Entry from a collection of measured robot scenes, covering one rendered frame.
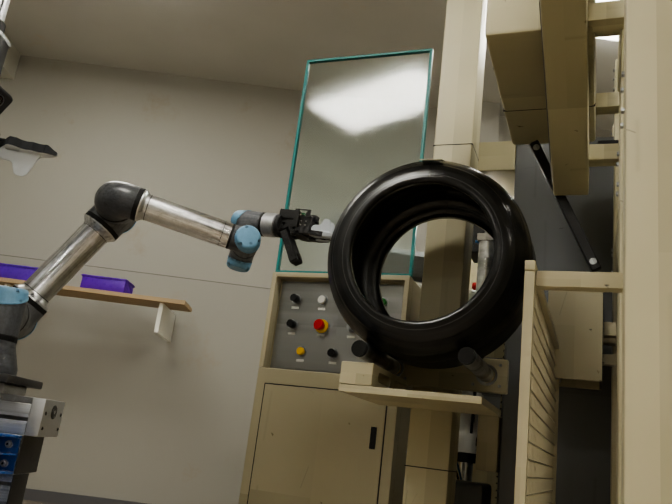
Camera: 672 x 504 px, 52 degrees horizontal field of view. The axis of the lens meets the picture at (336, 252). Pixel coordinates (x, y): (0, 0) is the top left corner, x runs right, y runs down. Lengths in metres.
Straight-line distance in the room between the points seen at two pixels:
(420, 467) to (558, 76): 1.15
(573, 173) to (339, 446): 1.19
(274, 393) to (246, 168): 3.64
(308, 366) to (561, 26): 1.49
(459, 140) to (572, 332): 0.74
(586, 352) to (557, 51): 0.81
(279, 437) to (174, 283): 3.36
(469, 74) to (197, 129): 4.02
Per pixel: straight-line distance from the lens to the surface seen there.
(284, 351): 2.63
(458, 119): 2.38
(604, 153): 2.06
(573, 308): 2.04
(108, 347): 5.77
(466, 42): 2.53
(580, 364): 2.01
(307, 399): 2.51
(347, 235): 1.88
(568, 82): 1.82
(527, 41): 1.79
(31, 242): 6.17
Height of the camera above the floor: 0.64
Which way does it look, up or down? 16 degrees up
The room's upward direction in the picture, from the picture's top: 7 degrees clockwise
